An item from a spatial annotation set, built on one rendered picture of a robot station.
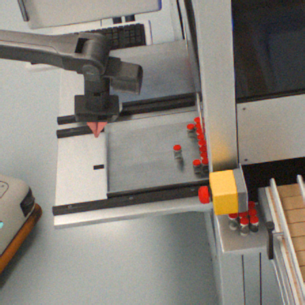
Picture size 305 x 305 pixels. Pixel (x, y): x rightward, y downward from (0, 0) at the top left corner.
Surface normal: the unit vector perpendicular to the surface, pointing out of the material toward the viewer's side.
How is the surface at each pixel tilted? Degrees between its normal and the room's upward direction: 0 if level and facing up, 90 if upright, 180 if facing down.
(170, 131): 0
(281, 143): 90
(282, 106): 90
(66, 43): 18
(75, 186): 0
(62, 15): 90
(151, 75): 0
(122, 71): 22
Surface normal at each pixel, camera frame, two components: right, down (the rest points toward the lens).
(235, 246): -0.12, -0.69
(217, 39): 0.07, 0.71
